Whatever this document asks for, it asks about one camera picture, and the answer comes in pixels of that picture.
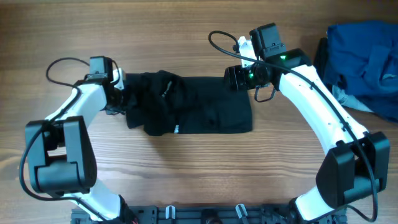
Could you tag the black garment under pile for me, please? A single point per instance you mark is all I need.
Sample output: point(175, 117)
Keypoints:
point(321, 58)

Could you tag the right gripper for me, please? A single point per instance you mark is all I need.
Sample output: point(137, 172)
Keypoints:
point(236, 81)

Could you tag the black t-shirt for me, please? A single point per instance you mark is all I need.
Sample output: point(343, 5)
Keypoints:
point(163, 102)

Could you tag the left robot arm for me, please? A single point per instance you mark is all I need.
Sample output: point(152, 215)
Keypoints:
point(58, 162)

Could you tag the grey white garment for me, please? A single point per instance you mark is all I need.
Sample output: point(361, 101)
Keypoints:
point(349, 101)

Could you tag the blue garment pile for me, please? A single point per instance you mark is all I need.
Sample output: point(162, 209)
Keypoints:
point(362, 61)

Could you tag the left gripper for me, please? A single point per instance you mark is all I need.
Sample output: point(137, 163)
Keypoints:
point(111, 110)

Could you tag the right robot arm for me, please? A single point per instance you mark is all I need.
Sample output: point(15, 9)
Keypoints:
point(356, 161)

